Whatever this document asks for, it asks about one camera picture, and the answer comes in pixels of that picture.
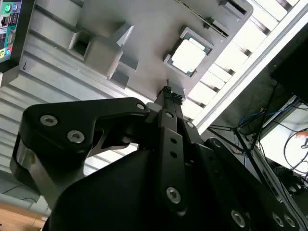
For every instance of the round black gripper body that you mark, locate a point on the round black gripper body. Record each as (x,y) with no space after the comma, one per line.
(115,197)

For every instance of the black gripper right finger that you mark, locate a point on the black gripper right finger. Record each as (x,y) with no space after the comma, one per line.
(240,183)

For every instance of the CPU with silver top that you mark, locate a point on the CPU with silver top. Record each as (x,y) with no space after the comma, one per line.
(187,56)

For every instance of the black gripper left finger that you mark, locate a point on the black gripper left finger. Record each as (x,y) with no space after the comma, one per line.
(60,125)

